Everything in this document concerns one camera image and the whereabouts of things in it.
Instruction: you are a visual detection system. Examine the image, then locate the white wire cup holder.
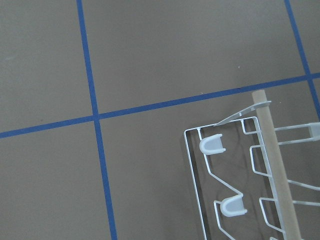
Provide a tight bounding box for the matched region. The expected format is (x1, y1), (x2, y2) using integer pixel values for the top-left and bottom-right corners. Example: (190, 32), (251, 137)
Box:
(194, 90), (320, 240)

